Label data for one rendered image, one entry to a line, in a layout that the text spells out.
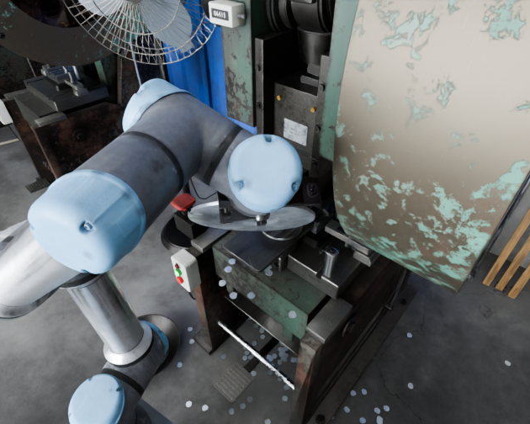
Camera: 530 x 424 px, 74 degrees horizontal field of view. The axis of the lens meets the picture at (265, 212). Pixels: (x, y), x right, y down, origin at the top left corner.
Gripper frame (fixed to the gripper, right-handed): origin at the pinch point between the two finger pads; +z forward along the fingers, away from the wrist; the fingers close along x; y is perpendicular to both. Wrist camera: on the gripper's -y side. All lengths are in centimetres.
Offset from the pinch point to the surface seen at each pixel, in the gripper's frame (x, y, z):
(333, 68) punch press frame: -23.2, -17.2, -7.1
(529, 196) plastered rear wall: 3, -144, 84
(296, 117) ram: -20.7, -13.9, 11.8
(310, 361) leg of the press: 42, -13, 27
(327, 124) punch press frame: -15.1, -17.4, 0.8
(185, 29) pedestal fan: -72, 11, 57
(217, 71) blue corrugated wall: -125, -6, 198
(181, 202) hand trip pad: -8, 18, 48
